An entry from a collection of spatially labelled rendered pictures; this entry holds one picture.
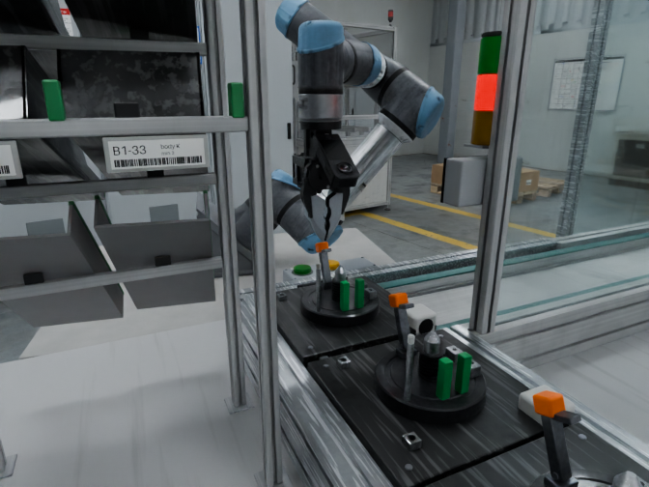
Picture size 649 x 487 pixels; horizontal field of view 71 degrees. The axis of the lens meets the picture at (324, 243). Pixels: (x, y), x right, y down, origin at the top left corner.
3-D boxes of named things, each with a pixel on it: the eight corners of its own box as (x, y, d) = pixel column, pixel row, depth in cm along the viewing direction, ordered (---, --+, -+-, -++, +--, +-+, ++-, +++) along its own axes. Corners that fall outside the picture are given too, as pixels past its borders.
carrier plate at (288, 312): (256, 303, 87) (255, 294, 86) (364, 283, 96) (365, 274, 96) (303, 369, 66) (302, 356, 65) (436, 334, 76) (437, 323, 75)
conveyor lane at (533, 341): (258, 346, 89) (255, 300, 86) (556, 277, 123) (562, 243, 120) (316, 440, 65) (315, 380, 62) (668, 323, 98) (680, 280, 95)
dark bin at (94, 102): (121, 195, 69) (118, 149, 69) (209, 191, 72) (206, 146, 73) (59, 124, 42) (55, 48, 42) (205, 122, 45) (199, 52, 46)
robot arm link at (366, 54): (351, 24, 87) (317, 17, 78) (393, 57, 83) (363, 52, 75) (332, 63, 91) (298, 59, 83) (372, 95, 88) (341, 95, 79)
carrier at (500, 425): (307, 374, 65) (306, 295, 61) (441, 338, 74) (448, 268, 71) (403, 506, 44) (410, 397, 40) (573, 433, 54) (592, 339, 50)
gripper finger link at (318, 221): (314, 234, 87) (313, 186, 84) (326, 243, 82) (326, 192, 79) (298, 236, 86) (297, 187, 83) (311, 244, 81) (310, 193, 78)
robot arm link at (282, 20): (383, 51, 125) (292, -26, 82) (413, 73, 122) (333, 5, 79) (359, 87, 130) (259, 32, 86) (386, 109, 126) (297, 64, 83)
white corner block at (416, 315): (398, 329, 78) (399, 306, 77) (419, 323, 80) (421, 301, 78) (413, 341, 74) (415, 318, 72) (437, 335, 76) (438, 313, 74)
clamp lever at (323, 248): (321, 283, 85) (314, 243, 85) (330, 281, 85) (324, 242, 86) (327, 283, 81) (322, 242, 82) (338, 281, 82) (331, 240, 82)
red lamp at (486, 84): (466, 109, 69) (469, 75, 67) (492, 109, 71) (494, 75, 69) (491, 110, 64) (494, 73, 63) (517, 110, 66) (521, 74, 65)
